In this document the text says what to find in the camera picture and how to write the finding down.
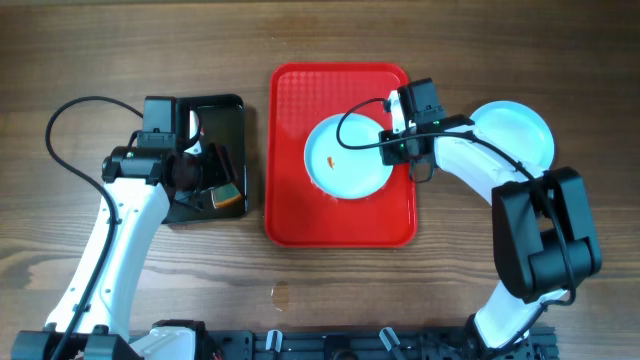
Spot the green and orange sponge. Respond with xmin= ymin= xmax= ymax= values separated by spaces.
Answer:
xmin=210 ymin=182 xmax=243 ymax=209

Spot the light blue plate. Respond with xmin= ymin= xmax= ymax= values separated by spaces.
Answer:
xmin=304 ymin=114 xmax=393 ymax=200
xmin=471 ymin=100 xmax=555 ymax=169

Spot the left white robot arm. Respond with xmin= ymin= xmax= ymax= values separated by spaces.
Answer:
xmin=11 ymin=94 xmax=249 ymax=359

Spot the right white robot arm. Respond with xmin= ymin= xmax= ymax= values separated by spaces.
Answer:
xmin=380 ymin=79 xmax=602 ymax=356

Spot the black rectangular water tray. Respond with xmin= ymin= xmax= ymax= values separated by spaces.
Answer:
xmin=164 ymin=94 xmax=249 ymax=225

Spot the red plastic tray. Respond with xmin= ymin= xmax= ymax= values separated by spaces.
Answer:
xmin=264 ymin=62 xmax=417 ymax=248

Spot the right black cable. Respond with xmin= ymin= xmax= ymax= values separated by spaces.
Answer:
xmin=335 ymin=97 xmax=579 ymax=341

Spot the black cable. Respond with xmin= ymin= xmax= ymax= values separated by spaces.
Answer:
xmin=335 ymin=97 xmax=579 ymax=341
xmin=44 ymin=95 xmax=146 ymax=360

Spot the left black cable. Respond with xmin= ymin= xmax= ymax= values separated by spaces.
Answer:
xmin=44 ymin=95 xmax=146 ymax=360

